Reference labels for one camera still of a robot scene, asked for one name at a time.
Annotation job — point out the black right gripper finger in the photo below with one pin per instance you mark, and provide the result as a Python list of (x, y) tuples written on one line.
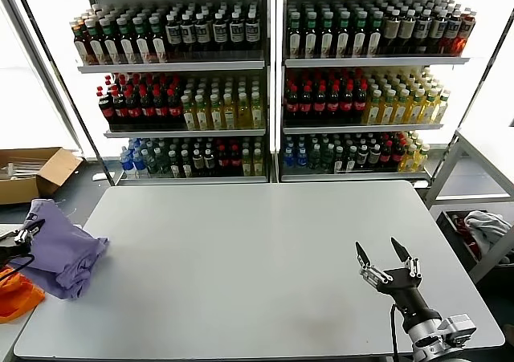
[(401, 251), (363, 257)]

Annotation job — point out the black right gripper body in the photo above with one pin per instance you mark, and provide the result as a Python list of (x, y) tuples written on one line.
[(403, 290)]

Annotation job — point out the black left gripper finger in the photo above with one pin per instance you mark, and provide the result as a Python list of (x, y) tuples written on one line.
[(23, 237), (35, 226)]

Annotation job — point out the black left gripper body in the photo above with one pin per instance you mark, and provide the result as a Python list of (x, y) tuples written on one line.
[(10, 251)]

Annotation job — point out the purple printed t-shirt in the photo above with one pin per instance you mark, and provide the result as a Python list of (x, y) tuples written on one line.
[(60, 249)]

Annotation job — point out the orange cloth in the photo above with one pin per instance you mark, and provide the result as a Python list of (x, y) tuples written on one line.
[(20, 302)]

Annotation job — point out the black storage bin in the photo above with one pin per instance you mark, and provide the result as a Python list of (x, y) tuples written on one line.
[(447, 223)]

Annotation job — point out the white sticks bundle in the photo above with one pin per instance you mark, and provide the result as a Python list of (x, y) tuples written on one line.
[(24, 169)]

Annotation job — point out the open cardboard box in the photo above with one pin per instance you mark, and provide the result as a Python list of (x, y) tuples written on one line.
[(56, 169)]

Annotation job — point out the red garment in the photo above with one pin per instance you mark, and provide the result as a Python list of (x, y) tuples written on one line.
[(466, 233)]

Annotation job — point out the small white floor object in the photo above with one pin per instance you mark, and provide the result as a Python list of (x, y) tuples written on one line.
[(99, 176)]

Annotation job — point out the white grey garment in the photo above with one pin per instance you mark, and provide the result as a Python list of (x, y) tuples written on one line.
[(488, 227)]

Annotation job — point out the yellow juice bottle white cap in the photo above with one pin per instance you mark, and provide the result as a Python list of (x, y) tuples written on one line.
[(189, 117), (230, 117), (247, 165), (388, 111), (244, 117), (416, 111), (409, 159), (216, 117), (421, 159), (374, 111), (402, 111), (429, 111), (258, 117), (258, 165), (202, 117), (441, 111)]

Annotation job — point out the cola bottle red cap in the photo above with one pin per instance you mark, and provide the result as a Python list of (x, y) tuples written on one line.
[(386, 157), (307, 107), (161, 111), (361, 107), (175, 111), (320, 107), (292, 107), (148, 111), (334, 107), (398, 157), (347, 107), (121, 111), (223, 162), (235, 162), (107, 111), (134, 111)]

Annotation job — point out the grey metal rack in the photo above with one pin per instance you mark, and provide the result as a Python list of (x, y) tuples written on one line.
[(447, 169)]

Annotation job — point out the green tea bottle white label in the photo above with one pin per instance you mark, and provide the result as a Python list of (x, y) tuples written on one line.
[(186, 165), (339, 161), (352, 161), (174, 165)]

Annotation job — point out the dark drink bottle grey label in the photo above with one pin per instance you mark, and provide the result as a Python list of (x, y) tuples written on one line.
[(375, 157), (423, 31), (209, 162), (174, 35), (236, 33), (203, 33), (188, 33), (454, 31), (439, 31), (363, 157), (252, 33), (198, 162), (220, 33)]

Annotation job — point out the green soda bottle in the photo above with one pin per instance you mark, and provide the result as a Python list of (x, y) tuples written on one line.
[(153, 163), (164, 163), (315, 159), (328, 159)]

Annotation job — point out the blue water bottle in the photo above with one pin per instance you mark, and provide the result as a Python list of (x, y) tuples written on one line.
[(139, 163), (289, 160), (301, 160), (127, 163)]

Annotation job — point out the vertical white light strip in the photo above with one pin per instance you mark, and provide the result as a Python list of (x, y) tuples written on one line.
[(274, 97)]

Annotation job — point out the dark tea bottle green cap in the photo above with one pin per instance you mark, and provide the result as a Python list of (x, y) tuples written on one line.
[(343, 41), (375, 41), (327, 41), (144, 49), (311, 41), (111, 49), (359, 41), (128, 49), (160, 49), (295, 41), (96, 49)]

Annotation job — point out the grey metal shelf unit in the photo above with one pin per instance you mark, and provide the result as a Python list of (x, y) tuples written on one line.
[(172, 66), (377, 62)]

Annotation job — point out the dark bottle beige label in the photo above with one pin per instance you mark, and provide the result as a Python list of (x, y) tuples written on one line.
[(391, 31), (407, 31)]

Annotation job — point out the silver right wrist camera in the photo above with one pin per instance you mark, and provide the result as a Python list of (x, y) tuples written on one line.
[(459, 326)]

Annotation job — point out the dark diagonal frame pole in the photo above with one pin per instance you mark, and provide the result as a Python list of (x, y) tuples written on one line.
[(472, 97), (99, 157)]

